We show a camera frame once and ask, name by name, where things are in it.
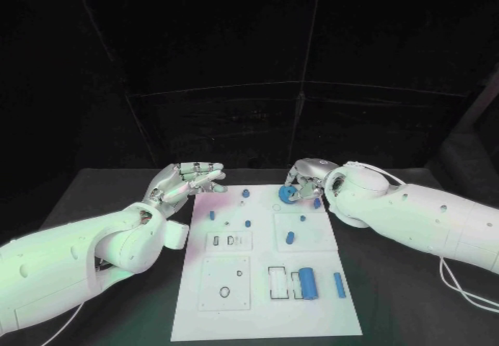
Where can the blue gear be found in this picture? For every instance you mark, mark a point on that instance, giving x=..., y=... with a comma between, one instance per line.
x=288, y=193

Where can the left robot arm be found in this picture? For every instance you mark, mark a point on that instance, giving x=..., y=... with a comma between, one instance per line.
x=79, y=248

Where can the white task board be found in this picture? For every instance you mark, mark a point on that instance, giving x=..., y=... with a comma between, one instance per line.
x=265, y=256

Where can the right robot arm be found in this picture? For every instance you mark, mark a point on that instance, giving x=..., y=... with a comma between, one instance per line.
x=409, y=213

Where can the thin long blue cylinder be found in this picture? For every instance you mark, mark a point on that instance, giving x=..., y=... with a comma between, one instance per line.
x=340, y=285

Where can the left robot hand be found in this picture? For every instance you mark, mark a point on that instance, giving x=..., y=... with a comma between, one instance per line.
x=184, y=181

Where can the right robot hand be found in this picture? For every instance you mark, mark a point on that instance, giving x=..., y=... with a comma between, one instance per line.
x=312, y=169

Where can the thick blue cylinder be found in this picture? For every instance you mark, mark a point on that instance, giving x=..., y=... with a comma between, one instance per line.
x=308, y=283

